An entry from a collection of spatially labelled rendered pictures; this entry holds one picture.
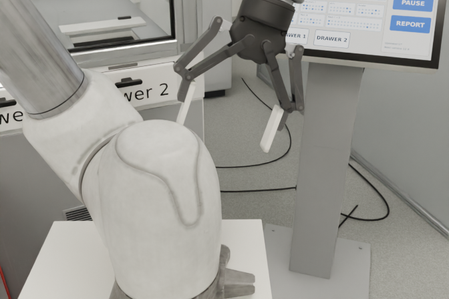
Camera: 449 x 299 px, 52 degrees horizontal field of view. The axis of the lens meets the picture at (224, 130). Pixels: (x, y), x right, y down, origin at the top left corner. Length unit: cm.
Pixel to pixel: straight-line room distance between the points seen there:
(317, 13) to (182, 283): 90
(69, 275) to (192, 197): 31
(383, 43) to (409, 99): 98
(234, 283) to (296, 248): 110
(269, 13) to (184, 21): 69
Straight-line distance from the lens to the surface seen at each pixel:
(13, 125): 129
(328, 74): 141
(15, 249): 153
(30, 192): 142
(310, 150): 153
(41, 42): 65
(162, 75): 130
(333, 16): 132
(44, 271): 82
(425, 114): 219
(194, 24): 131
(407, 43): 130
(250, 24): 65
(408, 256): 212
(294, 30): 131
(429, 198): 229
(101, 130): 68
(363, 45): 129
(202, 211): 58
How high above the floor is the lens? 139
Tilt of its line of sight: 29 degrees down
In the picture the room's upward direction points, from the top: straight up
